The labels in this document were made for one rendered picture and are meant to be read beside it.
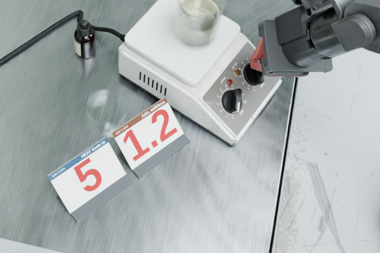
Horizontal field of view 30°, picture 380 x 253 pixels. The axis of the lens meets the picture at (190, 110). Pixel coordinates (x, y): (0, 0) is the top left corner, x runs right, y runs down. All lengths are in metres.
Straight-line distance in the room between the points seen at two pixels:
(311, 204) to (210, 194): 0.14
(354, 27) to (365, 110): 0.32
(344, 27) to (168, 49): 0.27
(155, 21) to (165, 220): 0.27
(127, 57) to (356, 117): 0.34
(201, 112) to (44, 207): 0.24
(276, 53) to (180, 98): 0.15
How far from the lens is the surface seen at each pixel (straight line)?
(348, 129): 1.04
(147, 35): 0.96
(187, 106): 0.96
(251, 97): 0.98
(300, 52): 0.87
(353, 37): 0.76
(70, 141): 0.97
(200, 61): 0.94
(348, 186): 0.99
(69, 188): 0.92
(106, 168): 0.93
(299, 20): 0.86
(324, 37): 0.83
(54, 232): 0.92
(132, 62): 0.96
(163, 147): 0.96
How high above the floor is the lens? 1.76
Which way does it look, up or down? 60 degrees down
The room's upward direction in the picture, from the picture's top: 12 degrees clockwise
